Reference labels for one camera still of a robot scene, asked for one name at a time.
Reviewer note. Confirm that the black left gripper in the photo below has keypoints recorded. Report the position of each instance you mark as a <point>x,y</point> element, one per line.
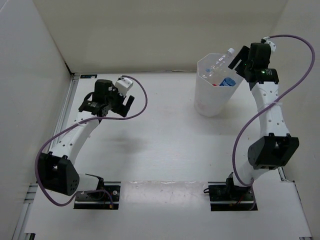
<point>121,109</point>

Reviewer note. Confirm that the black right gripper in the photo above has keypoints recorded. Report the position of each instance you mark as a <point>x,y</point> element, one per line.
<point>242,55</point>

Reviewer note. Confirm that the blue label small bottle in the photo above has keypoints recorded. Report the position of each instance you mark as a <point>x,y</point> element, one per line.
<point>227,82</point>

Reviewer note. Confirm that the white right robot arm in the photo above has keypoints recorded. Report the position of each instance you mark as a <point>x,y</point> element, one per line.
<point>275,146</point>

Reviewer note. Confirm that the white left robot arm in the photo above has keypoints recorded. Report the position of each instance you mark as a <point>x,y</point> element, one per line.
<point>56,168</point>

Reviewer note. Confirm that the white plastic bin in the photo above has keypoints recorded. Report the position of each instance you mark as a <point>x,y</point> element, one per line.
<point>208,99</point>

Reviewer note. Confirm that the black xdof logo sticker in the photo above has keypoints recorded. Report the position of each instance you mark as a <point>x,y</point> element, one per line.
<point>88,76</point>

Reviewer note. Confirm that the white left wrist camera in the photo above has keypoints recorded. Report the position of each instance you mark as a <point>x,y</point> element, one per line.
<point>123,85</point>

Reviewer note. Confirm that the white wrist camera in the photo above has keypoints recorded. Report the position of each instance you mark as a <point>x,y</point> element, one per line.
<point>266,40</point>
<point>123,85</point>

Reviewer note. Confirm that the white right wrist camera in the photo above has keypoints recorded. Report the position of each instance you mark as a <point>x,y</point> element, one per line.
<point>266,40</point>

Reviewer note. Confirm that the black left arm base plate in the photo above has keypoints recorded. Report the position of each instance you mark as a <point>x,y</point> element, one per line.
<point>100,200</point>

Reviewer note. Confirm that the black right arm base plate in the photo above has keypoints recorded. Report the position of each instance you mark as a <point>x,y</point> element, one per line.
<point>225,197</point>

